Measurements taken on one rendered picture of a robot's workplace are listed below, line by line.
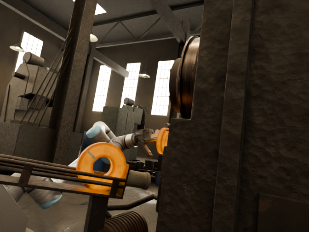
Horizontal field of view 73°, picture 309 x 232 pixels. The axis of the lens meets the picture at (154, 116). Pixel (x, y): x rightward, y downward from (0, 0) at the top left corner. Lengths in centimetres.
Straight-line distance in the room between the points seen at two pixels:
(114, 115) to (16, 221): 330
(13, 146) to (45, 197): 220
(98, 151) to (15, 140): 316
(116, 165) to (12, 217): 103
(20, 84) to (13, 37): 779
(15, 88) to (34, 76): 73
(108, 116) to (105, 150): 401
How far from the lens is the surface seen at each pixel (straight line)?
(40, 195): 173
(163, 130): 116
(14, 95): 667
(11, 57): 1391
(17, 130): 382
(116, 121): 453
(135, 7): 1212
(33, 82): 621
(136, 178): 73
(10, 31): 1417
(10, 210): 161
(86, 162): 68
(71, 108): 393
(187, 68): 86
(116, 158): 70
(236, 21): 56
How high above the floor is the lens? 80
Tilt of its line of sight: 8 degrees up
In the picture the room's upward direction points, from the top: 8 degrees clockwise
